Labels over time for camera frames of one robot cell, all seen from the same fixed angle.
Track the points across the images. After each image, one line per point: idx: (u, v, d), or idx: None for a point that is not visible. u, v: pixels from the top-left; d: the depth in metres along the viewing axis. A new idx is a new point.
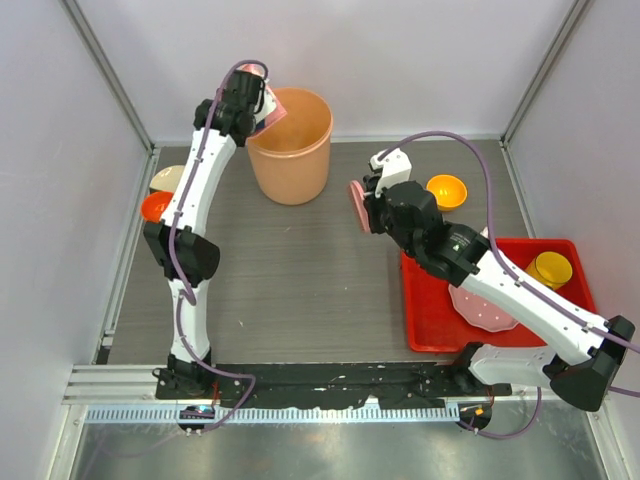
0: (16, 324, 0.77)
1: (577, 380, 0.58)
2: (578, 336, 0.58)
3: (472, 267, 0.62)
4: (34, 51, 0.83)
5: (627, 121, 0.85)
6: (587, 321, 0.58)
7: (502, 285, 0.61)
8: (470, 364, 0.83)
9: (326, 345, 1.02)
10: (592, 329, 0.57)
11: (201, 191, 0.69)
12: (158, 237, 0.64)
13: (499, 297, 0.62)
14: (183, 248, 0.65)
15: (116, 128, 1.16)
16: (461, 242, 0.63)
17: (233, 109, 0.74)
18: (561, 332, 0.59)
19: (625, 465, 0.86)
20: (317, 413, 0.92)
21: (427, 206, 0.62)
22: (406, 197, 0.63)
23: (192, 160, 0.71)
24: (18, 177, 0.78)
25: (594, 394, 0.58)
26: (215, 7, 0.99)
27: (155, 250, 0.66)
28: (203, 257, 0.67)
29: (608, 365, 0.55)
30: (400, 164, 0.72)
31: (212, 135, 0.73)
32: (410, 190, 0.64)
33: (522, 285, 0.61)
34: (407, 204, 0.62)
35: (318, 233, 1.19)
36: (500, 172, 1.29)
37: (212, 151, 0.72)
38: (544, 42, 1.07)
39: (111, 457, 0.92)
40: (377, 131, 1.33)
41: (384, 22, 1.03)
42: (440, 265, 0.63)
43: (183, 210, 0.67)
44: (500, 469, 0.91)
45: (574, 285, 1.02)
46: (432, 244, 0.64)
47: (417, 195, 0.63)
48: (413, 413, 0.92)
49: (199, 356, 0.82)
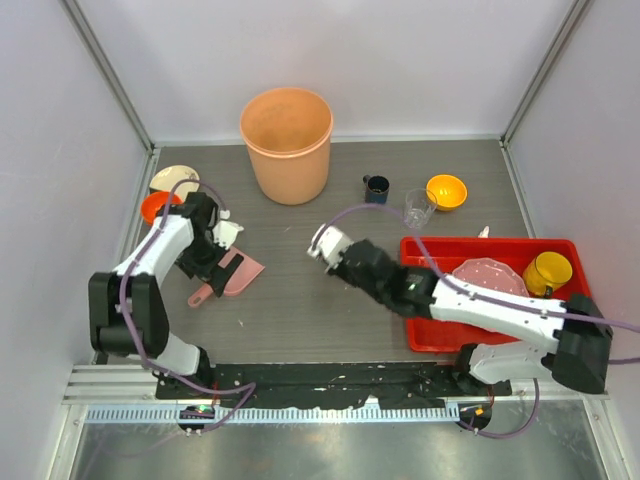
0: (14, 325, 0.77)
1: (562, 365, 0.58)
2: (540, 323, 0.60)
3: (429, 299, 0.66)
4: (34, 52, 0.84)
5: (628, 120, 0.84)
6: (542, 307, 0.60)
7: (460, 304, 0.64)
8: (471, 368, 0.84)
9: (327, 344, 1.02)
10: (549, 313, 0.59)
11: (161, 251, 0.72)
12: (106, 285, 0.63)
13: (462, 315, 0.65)
14: (135, 293, 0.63)
15: (115, 128, 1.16)
16: (416, 280, 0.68)
17: (191, 209, 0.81)
18: (522, 326, 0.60)
19: (626, 464, 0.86)
20: (317, 413, 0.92)
21: (379, 259, 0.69)
22: (360, 257, 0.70)
23: (153, 230, 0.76)
24: (18, 177, 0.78)
25: (589, 376, 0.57)
26: (215, 8, 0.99)
27: (98, 306, 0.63)
28: (156, 314, 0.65)
29: (575, 342, 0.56)
30: (332, 237, 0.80)
31: (172, 218, 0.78)
32: (363, 248, 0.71)
33: (476, 298, 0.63)
34: (362, 263, 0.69)
35: (318, 233, 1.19)
36: (500, 172, 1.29)
37: (174, 226, 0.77)
38: (545, 41, 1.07)
39: (111, 457, 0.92)
40: (376, 132, 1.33)
41: (384, 22, 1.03)
42: (407, 307, 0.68)
43: (140, 262, 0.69)
44: (500, 469, 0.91)
45: (573, 285, 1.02)
46: (395, 289, 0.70)
47: (369, 251, 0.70)
48: (413, 413, 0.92)
49: (190, 371, 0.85)
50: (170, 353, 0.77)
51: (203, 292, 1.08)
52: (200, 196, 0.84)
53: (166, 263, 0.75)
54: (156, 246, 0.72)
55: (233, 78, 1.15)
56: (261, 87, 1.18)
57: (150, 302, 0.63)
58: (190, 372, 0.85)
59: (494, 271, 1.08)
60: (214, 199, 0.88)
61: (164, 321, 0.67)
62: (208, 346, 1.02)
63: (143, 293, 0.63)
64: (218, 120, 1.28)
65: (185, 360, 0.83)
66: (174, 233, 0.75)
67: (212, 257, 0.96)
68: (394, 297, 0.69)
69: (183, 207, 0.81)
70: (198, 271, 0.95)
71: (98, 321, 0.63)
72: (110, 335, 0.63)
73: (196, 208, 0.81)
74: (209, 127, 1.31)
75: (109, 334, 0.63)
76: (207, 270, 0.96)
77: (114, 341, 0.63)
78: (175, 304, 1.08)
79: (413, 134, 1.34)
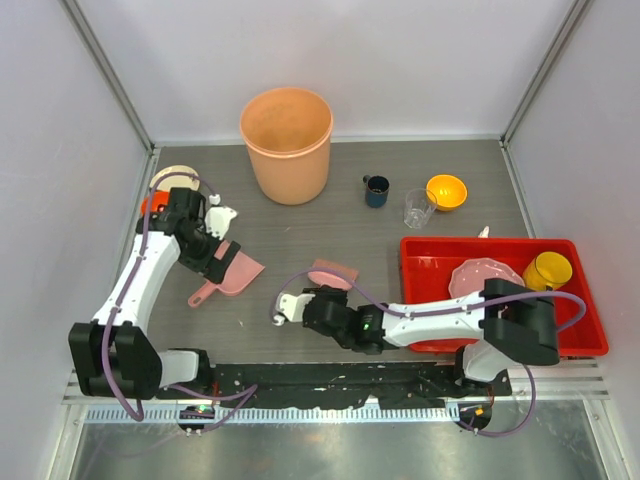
0: (14, 324, 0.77)
1: (505, 349, 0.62)
2: (467, 318, 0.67)
3: (382, 332, 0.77)
4: (35, 52, 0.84)
5: (628, 120, 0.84)
6: (462, 304, 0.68)
7: (404, 327, 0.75)
8: (464, 370, 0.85)
9: (327, 344, 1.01)
10: (469, 307, 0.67)
11: (143, 288, 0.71)
12: (88, 342, 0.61)
13: (414, 335, 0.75)
14: (118, 348, 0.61)
15: (115, 128, 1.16)
16: (369, 319, 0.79)
17: (175, 218, 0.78)
18: (454, 326, 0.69)
19: (626, 465, 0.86)
20: (317, 413, 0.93)
21: (332, 311, 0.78)
22: (315, 315, 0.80)
23: (134, 258, 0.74)
24: (18, 177, 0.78)
25: (534, 350, 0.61)
26: (215, 8, 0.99)
27: (83, 360, 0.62)
28: (143, 361, 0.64)
29: (499, 325, 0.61)
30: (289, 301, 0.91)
31: (154, 235, 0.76)
32: (316, 305, 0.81)
33: (413, 316, 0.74)
34: (317, 321, 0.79)
35: (318, 233, 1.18)
36: (500, 172, 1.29)
37: (156, 250, 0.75)
38: (545, 41, 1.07)
39: (112, 457, 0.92)
40: (376, 132, 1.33)
41: (384, 23, 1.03)
42: (372, 345, 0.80)
43: (122, 306, 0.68)
44: (500, 469, 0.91)
45: (574, 285, 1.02)
46: (355, 331, 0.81)
47: (321, 307, 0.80)
48: (413, 413, 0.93)
49: (191, 377, 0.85)
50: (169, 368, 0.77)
51: (203, 292, 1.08)
52: (182, 198, 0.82)
53: (153, 291, 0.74)
54: (138, 284, 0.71)
55: (233, 78, 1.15)
56: (261, 87, 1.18)
57: (133, 355, 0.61)
58: (190, 379, 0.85)
59: (494, 271, 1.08)
60: (199, 192, 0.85)
61: (151, 360, 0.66)
62: (207, 346, 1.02)
63: (128, 348, 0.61)
64: (218, 120, 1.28)
65: (183, 367, 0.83)
66: (156, 259, 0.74)
67: (206, 249, 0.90)
68: (356, 339, 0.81)
69: (163, 219, 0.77)
70: (193, 265, 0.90)
71: (86, 373, 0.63)
72: (101, 382, 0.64)
73: (178, 217, 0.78)
74: (209, 127, 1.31)
75: (100, 382, 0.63)
76: (203, 263, 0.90)
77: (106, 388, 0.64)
78: (175, 304, 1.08)
79: (413, 134, 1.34)
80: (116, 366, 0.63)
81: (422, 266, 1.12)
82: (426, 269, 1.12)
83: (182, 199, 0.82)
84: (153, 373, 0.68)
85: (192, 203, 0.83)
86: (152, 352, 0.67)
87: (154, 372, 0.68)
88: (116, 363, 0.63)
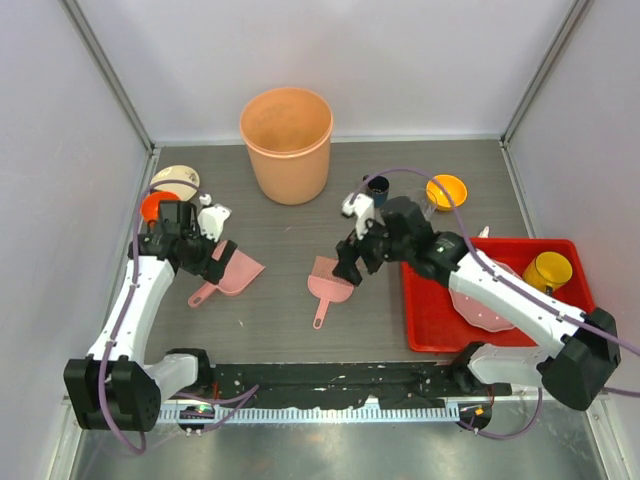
0: (14, 324, 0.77)
1: (556, 372, 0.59)
2: (552, 324, 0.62)
3: (452, 265, 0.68)
4: (34, 51, 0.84)
5: (627, 120, 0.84)
6: (560, 310, 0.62)
7: (481, 280, 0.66)
8: (472, 360, 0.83)
9: (326, 345, 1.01)
10: (565, 317, 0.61)
11: (138, 319, 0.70)
12: (82, 378, 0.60)
13: (480, 292, 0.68)
14: (114, 382, 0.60)
15: (115, 127, 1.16)
16: (445, 245, 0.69)
17: (168, 240, 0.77)
18: (535, 320, 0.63)
19: (625, 465, 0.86)
20: (317, 413, 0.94)
21: (413, 213, 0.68)
22: (393, 207, 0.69)
23: (128, 288, 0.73)
24: (18, 177, 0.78)
25: (580, 392, 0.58)
26: (215, 8, 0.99)
27: (80, 396, 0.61)
28: (142, 395, 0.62)
29: (578, 348, 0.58)
30: (364, 203, 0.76)
31: (145, 261, 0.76)
32: (398, 200, 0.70)
33: (499, 279, 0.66)
34: (395, 212, 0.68)
35: (318, 233, 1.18)
36: (500, 172, 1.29)
37: (151, 276, 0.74)
38: (545, 41, 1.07)
39: (112, 457, 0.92)
40: (376, 132, 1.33)
41: (384, 22, 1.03)
42: (428, 267, 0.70)
43: (117, 339, 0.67)
44: (500, 469, 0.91)
45: (573, 286, 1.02)
46: (421, 248, 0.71)
47: (405, 204, 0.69)
48: (413, 413, 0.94)
49: (191, 381, 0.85)
50: (169, 385, 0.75)
51: (203, 292, 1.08)
52: (173, 214, 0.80)
53: (148, 320, 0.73)
54: (133, 315, 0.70)
55: (233, 78, 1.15)
56: (261, 87, 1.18)
57: (129, 390, 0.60)
58: (192, 381, 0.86)
59: None
60: (187, 201, 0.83)
61: (150, 392, 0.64)
62: (207, 346, 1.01)
63: (122, 382, 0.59)
64: (218, 120, 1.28)
65: (184, 375, 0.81)
66: (150, 286, 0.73)
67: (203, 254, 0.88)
68: (417, 255, 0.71)
69: (156, 242, 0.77)
70: (192, 272, 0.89)
71: (82, 408, 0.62)
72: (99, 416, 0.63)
73: (172, 237, 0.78)
74: (209, 127, 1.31)
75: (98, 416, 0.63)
76: (201, 268, 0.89)
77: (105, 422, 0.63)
78: (175, 304, 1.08)
79: (412, 134, 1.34)
80: (113, 399, 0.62)
81: None
82: None
83: (172, 213, 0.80)
84: (154, 403, 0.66)
85: (183, 216, 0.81)
86: (151, 382, 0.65)
87: (155, 402, 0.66)
88: (113, 396, 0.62)
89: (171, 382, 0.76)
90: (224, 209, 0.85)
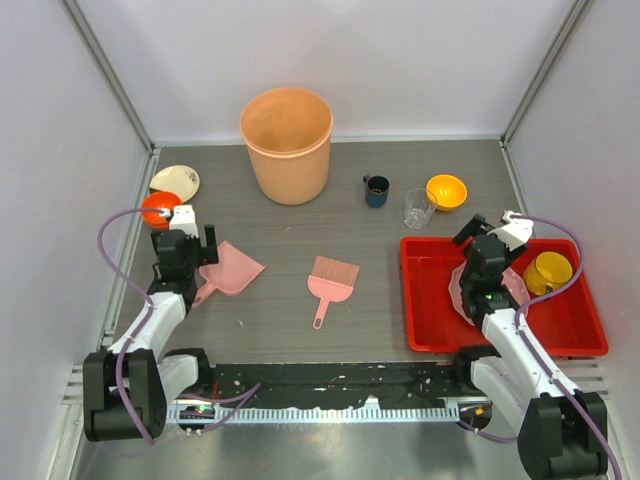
0: (13, 324, 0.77)
1: (529, 428, 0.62)
2: (544, 383, 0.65)
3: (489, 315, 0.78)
4: (34, 52, 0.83)
5: (628, 119, 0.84)
6: (554, 374, 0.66)
7: (504, 328, 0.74)
8: (475, 362, 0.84)
9: (326, 344, 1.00)
10: (555, 381, 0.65)
11: (156, 327, 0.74)
12: (99, 369, 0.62)
13: (501, 341, 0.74)
14: (132, 372, 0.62)
15: (115, 128, 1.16)
16: (497, 298, 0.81)
17: (180, 286, 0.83)
18: (529, 374, 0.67)
19: (625, 465, 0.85)
20: (317, 414, 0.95)
21: (491, 265, 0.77)
22: (484, 249, 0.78)
23: (146, 306, 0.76)
24: (18, 177, 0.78)
25: (540, 448, 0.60)
26: (215, 7, 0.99)
27: (92, 392, 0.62)
28: (154, 390, 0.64)
29: (552, 408, 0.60)
30: (518, 231, 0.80)
31: (164, 296, 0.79)
32: (493, 246, 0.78)
33: (519, 333, 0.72)
34: (480, 253, 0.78)
35: (318, 233, 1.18)
36: (500, 172, 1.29)
37: (167, 302, 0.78)
38: (544, 41, 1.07)
39: (112, 457, 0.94)
40: (376, 132, 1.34)
41: (384, 23, 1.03)
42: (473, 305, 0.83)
43: (135, 339, 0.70)
44: (498, 469, 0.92)
45: (574, 288, 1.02)
46: (481, 287, 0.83)
47: (494, 252, 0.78)
48: (413, 413, 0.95)
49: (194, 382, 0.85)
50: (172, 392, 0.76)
51: (203, 292, 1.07)
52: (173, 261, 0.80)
53: (161, 336, 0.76)
54: (151, 324, 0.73)
55: (233, 79, 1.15)
56: (262, 88, 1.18)
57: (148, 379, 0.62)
58: (193, 381, 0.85)
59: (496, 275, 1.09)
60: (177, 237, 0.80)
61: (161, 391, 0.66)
62: (207, 347, 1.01)
63: (139, 372, 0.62)
64: (218, 121, 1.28)
65: (185, 379, 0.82)
66: (168, 307, 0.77)
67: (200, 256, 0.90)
68: (474, 290, 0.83)
69: (170, 286, 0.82)
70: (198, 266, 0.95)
71: (91, 404, 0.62)
72: (110, 417, 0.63)
73: (185, 279, 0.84)
74: (209, 127, 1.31)
75: (107, 414, 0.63)
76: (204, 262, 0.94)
77: (108, 427, 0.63)
78: None
79: (412, 134, 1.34)
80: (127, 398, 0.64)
81: (422, 266, 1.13)
82: (426, 269, 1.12)
83: (170, 259, 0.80)
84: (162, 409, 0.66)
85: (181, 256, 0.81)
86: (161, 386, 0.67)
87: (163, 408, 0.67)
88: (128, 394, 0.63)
89: (173, 387, 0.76)
90: (187, 210, 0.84)
